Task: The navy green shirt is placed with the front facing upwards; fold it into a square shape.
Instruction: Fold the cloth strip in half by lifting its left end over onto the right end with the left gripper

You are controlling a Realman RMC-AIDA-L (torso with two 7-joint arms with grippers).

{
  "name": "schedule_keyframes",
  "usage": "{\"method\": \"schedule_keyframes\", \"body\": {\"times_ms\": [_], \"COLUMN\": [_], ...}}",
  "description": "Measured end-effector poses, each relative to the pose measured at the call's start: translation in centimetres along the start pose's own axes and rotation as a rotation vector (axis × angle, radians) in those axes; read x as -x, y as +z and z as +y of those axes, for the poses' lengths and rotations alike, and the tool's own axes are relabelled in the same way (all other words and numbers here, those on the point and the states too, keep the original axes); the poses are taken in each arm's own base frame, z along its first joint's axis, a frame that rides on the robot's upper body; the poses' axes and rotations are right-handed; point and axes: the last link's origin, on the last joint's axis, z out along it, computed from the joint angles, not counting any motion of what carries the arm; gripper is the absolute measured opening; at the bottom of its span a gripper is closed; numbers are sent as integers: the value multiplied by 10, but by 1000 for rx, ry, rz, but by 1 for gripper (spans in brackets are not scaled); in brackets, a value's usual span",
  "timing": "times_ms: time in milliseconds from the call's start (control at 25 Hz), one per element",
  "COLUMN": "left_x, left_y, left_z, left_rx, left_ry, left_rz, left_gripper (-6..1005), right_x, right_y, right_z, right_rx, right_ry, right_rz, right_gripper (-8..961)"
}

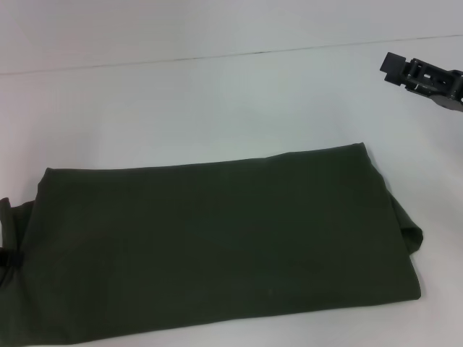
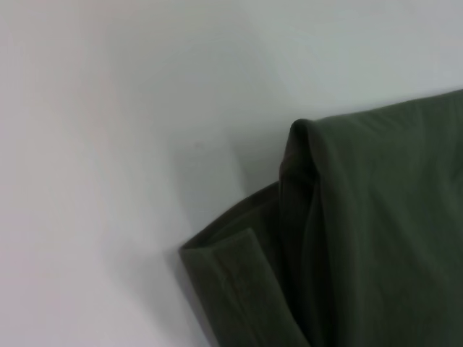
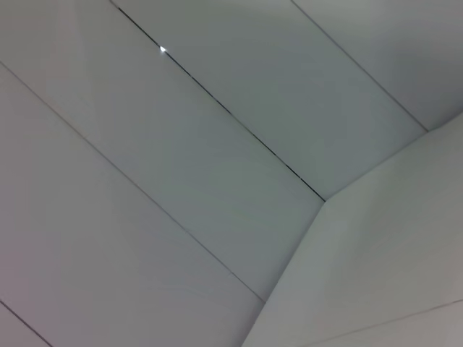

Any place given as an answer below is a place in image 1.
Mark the dark green FREE t-shirt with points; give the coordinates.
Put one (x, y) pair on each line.
(217, 235)

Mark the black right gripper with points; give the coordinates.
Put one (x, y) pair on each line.
(454, 103)

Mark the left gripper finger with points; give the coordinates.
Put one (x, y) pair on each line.
(10, 258)

